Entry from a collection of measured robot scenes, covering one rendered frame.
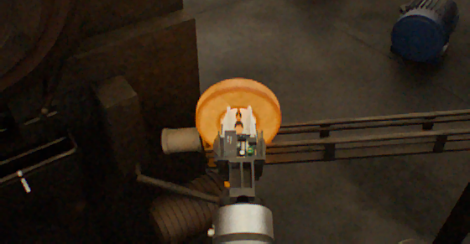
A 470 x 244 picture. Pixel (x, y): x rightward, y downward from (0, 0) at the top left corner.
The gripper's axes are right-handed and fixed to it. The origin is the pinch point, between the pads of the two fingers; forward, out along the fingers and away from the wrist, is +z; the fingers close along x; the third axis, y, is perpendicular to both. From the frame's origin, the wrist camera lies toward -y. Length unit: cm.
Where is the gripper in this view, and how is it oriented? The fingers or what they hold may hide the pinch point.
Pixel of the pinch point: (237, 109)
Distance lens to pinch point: 74.3
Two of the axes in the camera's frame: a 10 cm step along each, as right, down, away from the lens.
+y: 0.1, -5.5, -8.3
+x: -10.0, 0.1, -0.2
